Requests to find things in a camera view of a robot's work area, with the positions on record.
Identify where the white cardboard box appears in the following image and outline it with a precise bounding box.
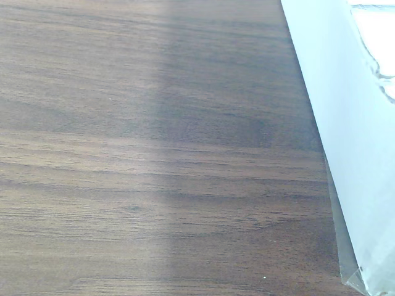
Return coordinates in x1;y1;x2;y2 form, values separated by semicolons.
280;0;395;296

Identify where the white paper padding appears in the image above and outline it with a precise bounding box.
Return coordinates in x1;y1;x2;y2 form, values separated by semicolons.
350;0;395;105

